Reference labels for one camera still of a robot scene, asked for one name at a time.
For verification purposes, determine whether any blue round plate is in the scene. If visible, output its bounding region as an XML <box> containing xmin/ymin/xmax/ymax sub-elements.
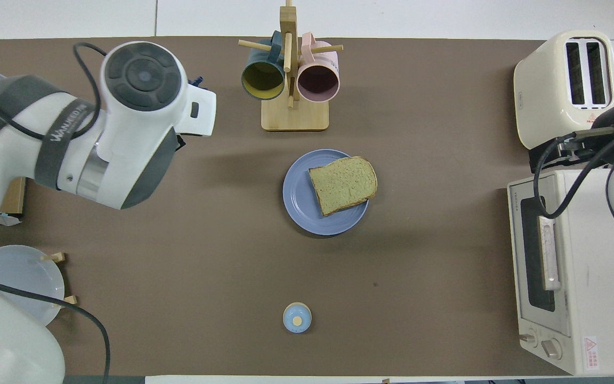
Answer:
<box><xmin>282</xmin><ymin>149</ymin><xmax>370</xmax><ymax>236</ymax></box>

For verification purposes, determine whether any toasted bread slice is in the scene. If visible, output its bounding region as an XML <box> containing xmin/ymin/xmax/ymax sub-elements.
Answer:
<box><xmin>308</xmin><ymin>156</ymin><xmax>378</xmax><ymax>217</ymax></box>

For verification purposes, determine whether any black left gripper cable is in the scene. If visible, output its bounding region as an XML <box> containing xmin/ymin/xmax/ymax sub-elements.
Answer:
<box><xmin>0</xmin><ymin>43</ymin><xmax>111</xmax><ymax>384</ymax></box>

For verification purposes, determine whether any pink ribbed mug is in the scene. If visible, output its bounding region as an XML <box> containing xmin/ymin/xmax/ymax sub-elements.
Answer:
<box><xmin>296</xmin><ymin>32</ymin><xmax>341</xmax><ymax>103</ymax></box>

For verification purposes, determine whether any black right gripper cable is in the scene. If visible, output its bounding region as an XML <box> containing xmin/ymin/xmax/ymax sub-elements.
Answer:
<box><xmin>532</xmin><ymin>122</ymin><xmax>614</xmax><ymax>219</ymax></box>

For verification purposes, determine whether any wooden plate rack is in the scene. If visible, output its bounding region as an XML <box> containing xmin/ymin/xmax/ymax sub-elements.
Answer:
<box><xmin>41</xmin><ymin>252</ymin><xmax>77</xmax><ymax>307</ymax></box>

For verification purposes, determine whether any dark teal mug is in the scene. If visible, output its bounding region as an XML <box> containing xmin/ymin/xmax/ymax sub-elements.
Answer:
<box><xmin>241</xmin><ymin>30</ymin><xmax>286</xmax><ymax>101</ymax></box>

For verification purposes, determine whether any cream two-slot toaster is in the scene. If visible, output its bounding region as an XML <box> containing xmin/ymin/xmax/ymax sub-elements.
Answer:
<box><xmin>513</xmin><ymin>29</ymin><xmax>614</xmax><ymax>150</ymax></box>

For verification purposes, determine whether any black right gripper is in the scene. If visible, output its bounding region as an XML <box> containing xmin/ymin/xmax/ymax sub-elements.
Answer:
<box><xmin>530</xmin><ymin>125</ymin><xmax>614</xmax><ymax>171</ymax></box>

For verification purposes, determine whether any wooden mug tree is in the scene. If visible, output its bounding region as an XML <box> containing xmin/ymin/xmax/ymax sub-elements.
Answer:
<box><xmin>238</xmin><ymin>0</ymin><xmax>344</xmax><ymax>132</ymax></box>

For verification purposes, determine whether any brown table mat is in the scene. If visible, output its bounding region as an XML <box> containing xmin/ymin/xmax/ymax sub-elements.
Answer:
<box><xmin>0</xmin><ymin>36</ymin><xmax>614</xmax><ymax>377</ymax></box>

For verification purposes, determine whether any white toaster oven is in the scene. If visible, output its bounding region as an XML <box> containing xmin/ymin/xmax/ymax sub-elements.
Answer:
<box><xmin>507</xmin><ymin>170</ymin><xmax>614</xmax><ymax>376</ymax></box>

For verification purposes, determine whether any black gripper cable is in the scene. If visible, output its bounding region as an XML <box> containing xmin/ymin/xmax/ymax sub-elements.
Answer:
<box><xmin>532</xmin><ymin>122</ymin><xmax>614</xmax><ymax>219</ymax></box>
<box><xmin>0</xmin><ymin>43</ymin><xmax>111</xmax><ymax>384</ymax></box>

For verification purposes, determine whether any grey plate in rack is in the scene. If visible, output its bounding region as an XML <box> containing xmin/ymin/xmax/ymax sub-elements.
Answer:
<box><xmin>0</xmin><ymin>245</ymin><xmax>66</xmax><ymax>327</ymax></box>

